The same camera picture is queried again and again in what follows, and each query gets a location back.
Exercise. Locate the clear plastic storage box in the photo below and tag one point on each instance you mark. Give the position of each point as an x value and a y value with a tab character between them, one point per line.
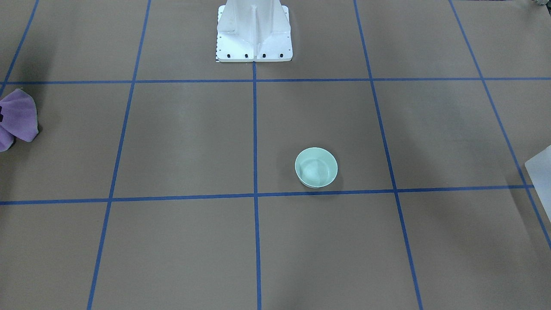
539	169

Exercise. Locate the mint green bowl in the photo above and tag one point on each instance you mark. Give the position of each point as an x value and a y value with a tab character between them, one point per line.
316	167

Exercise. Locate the purple microfiber cloth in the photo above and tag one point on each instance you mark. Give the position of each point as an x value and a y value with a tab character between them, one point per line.
18	119

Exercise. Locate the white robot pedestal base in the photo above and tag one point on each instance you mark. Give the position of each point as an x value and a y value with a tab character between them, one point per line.
253	31

